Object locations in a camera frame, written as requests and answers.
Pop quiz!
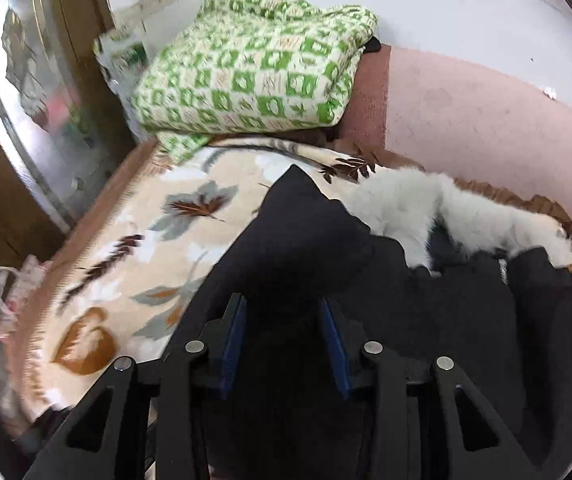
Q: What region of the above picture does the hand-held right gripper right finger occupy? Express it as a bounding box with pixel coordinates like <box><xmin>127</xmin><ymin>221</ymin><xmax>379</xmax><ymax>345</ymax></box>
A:
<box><xmin>318</xmin><ymin>297</ymin><xmax>532</xmax><ymax>480</ymax></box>

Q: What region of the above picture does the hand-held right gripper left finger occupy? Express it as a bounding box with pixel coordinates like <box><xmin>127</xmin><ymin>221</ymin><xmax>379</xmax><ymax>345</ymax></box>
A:
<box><xmin>23</xmin><ymin>292</ymin><xmax>249</xmax><ymax>480</ymax></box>

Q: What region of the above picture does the black coat with fur collar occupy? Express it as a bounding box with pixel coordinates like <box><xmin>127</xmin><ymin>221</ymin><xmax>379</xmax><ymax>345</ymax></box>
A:
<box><xmin>166</xmin><ymin>164</ymin><xmax>572</xmax><ymax>480</ymax></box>

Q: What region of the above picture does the leaf-print fleece blanket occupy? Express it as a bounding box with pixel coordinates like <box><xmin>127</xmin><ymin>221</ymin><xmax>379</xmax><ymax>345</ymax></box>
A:
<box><xmin>0</xmin><ymin>132</ymin><xmax>572</xmax><ymax>423</ymax></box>

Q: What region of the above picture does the pink frilly cloth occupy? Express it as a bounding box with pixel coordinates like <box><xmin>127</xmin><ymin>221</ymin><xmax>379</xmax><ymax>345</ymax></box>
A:
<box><xmin>0</xmin><ymin>255</ymin><xmax>55</xmax><ymax>342</ymax></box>

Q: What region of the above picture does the green checkered folded blanket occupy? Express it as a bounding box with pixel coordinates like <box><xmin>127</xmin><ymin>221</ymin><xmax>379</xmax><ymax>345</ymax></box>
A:
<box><xmin>130</xmin><ymin>0</ymin><xmax>379</xmax><ymax>163</ymax></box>

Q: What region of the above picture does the green and white plastic package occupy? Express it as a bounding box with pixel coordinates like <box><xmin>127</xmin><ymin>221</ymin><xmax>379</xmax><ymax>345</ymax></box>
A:
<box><xmin>93</xmin><ymin>27</ymin><xmax>149</xmax><ymax>87</ymax></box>

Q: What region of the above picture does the wooden glass door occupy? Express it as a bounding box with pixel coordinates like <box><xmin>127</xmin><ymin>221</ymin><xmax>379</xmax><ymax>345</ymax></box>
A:
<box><xmin>0</xmin><ymin>0</ymin><xmax>139</xmax><ymax>281</ymax></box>

